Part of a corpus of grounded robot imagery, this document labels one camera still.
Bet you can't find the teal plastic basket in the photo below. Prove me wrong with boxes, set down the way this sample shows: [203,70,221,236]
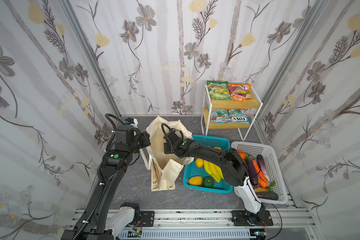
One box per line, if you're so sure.
[183,135,233,194]

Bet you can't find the green bell pepper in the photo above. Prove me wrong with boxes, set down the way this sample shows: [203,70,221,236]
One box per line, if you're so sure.
[202,176,215,189]

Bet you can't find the green snack bag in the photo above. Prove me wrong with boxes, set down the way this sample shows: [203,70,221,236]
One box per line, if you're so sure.
[207,81,231,100]

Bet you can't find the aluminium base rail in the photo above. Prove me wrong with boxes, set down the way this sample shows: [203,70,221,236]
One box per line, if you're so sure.
[92,207,323,240]

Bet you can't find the orange tangerine in white basket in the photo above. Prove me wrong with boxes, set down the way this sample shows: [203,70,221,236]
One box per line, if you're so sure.
[237,150,246,160]

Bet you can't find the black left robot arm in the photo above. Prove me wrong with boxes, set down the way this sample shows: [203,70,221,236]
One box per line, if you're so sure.
[61,114,151,240]

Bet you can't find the teal candy bag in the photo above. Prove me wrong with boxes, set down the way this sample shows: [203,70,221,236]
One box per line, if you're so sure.
[211,109,230,124]

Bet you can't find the yellow lemon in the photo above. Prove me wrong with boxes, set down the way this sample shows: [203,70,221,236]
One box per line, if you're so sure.
[195,158,204,168]

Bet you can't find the yellow banana bunch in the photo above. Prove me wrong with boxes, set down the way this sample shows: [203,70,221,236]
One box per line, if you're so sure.
[204,161,224,183]

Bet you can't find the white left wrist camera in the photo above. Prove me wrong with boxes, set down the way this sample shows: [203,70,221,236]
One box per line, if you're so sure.
[125,118,138,128]

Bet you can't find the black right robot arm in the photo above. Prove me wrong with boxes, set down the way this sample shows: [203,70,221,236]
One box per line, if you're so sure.
[161,123,272,227]

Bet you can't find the dark green cucumber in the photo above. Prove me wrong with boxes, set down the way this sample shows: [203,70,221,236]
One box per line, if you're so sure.
[256,192,279,201]

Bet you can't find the orange snack bag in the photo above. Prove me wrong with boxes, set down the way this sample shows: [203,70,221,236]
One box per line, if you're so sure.
[228,83,253,101]

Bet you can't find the white plastic basket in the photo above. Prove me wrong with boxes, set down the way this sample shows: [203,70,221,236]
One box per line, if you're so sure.
[231,141,288,205]

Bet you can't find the white wooden two-tier shelf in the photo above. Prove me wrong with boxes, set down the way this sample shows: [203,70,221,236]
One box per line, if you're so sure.
[201,84,263,141]

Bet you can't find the yellow bumpy citrus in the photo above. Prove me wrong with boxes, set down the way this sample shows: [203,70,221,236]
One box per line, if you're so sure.
[189,176,203,186]

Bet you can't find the orange carrot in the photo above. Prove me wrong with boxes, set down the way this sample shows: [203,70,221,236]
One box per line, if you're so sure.
[252,160,269,188]

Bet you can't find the Fox's candy bag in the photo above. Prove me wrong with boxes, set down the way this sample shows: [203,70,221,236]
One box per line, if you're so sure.
[229,109,250,124]

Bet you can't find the cream floral tote bag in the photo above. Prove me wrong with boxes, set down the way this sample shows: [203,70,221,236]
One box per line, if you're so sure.
[139,115,196,192]

